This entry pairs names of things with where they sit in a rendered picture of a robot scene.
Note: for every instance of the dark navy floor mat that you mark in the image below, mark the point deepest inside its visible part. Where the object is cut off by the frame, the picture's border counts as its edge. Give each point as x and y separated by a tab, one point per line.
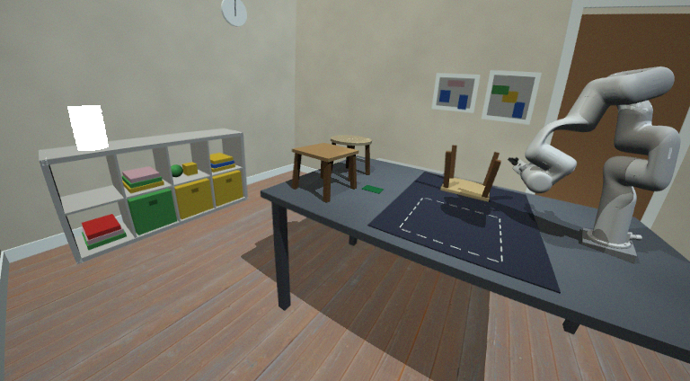
524	256

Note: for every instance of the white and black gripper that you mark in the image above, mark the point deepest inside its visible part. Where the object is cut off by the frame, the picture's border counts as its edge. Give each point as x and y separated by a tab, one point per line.
517	163

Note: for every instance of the green square block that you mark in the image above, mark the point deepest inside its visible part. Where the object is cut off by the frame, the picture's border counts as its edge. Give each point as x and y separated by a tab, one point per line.
372	188

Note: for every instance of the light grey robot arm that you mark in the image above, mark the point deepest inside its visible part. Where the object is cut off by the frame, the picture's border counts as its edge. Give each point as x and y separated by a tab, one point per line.
630	91

